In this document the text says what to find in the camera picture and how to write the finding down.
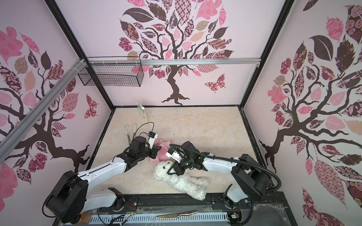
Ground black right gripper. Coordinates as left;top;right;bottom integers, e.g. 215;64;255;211
166;157;195;175

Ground aluminium crossbar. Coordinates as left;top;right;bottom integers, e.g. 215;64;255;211
88;58;261;66
1;59;86;163

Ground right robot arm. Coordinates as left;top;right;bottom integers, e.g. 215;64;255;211
166;141;271;203

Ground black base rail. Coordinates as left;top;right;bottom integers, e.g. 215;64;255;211
99;192;290;213

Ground black wire basket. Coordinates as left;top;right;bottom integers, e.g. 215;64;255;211
78;56;145;87

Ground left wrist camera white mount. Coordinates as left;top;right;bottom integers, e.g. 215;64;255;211
147;131;157;149

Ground pink teddy hoodie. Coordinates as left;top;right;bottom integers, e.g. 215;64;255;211
149;138;171;163

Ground aluminium crossbar rear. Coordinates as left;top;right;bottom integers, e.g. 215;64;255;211
88;58;261;66

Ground white teddy bear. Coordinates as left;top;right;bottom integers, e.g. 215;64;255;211
153;161;209;201

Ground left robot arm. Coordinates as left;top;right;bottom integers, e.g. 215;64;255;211
44;136;161;224

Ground aluminium crossbar left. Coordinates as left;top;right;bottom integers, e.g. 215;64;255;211
1;59;86;163

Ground metal kitchen tongs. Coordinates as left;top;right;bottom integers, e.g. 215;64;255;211
125;123;138;146

